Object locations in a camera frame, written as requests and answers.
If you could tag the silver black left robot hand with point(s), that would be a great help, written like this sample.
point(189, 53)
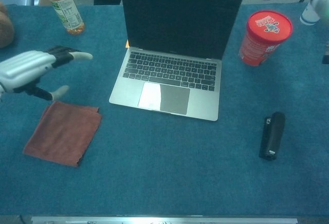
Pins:
point(23, 67)

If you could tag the silver laptop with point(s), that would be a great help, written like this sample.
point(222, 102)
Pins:
point(169, 70)

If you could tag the brown rounded plush object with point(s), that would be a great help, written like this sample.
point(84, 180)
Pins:
point(5, 28)

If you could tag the amber tea bottle green label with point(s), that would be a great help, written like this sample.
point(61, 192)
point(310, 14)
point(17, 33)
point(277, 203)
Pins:
point(67, 10)

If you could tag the rust brown folded cloth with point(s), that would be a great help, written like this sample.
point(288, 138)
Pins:
point(61, 134)

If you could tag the white notebook orange spine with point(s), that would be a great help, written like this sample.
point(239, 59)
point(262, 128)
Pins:
point(126, 44)

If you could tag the teal tablecloth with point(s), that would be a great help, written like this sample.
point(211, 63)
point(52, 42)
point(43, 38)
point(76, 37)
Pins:
point(164, 172)

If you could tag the red cylindrical snack canister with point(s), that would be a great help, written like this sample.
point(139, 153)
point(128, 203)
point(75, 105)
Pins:
point(259, 44)

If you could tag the black stapler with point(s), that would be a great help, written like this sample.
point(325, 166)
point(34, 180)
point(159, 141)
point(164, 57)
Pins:
point(273, 134)

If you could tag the stack of white paper cups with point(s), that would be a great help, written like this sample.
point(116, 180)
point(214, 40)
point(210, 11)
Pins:
point(309, 16)

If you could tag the silver metal rail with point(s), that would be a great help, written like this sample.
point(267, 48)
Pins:
point(164, 220)

